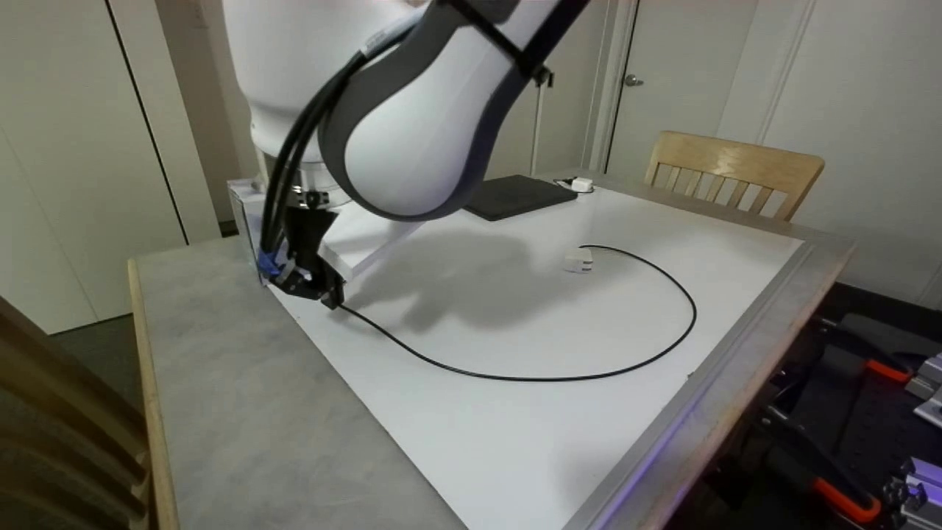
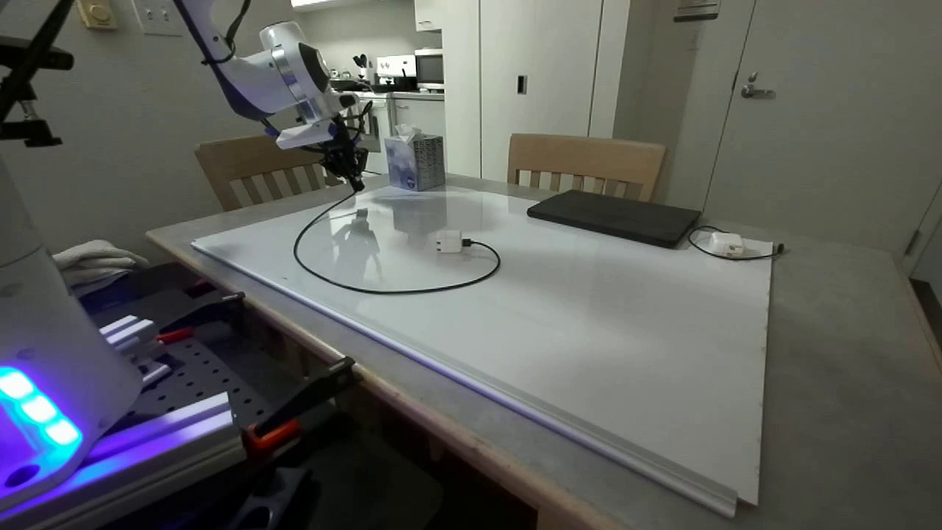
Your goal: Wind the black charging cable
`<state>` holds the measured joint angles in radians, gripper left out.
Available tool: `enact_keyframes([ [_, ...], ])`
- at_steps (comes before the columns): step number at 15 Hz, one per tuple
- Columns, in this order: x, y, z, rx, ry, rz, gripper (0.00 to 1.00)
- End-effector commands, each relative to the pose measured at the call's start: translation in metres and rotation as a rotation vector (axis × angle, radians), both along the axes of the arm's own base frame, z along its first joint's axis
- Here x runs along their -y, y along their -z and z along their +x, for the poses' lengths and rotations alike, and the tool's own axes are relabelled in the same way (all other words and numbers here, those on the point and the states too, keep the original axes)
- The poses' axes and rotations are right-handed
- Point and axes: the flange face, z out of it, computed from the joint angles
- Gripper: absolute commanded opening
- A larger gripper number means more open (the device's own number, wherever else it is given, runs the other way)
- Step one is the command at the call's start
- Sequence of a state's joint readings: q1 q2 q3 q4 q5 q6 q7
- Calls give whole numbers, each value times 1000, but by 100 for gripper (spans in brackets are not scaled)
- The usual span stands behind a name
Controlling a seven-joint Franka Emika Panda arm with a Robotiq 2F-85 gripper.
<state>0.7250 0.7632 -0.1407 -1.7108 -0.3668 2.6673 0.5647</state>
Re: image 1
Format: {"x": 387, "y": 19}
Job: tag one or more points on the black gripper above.
{"x": 307, "y": 244}

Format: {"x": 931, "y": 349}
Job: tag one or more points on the white charger adapter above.
{"x": 580, "y": 259}

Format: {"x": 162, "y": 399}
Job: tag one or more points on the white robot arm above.
{"x": 414, "y": 147}

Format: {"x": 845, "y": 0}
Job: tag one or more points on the black closed laptop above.
{"x": 524, "y": 194}

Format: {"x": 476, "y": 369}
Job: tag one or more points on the white whiteboard sheet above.
{"x": 510, "y": 442}

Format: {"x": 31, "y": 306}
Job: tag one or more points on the white cabinet door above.
{"x": 579, "y": 128}
{"x": 520, "y": 147}

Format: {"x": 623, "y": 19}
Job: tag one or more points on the wooden slat-back chair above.
{"x": 59, "y": 442}
{"x": 738, "y": 157}

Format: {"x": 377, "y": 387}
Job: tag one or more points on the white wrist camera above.
{"x": 357, "y": 244}

